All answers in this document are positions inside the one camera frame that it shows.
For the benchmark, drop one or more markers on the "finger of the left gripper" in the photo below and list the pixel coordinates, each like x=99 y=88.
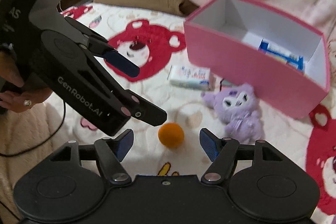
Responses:
x=141 y=109
x=98 y=46

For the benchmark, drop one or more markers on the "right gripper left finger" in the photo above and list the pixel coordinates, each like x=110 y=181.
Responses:
x=110 y=153

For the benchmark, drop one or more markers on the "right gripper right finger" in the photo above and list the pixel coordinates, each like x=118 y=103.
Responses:
x=221 y=153

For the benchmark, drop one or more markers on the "orange makeup sponge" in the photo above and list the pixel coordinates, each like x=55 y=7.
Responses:
x=171 y=135

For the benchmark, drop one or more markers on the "purple plush toy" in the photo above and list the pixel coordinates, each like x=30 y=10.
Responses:
x=238 y=108

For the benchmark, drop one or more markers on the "blue wet wipes pack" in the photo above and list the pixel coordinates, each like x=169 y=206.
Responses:
x=279 y=55

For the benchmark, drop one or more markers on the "person's left hand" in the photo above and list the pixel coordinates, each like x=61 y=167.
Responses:
x=15 y=99

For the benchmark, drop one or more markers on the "white tissue pack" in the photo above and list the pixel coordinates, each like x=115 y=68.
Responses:
x=190 y=77

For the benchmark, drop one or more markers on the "pink storage box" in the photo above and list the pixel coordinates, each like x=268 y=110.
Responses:
x=224 y=35

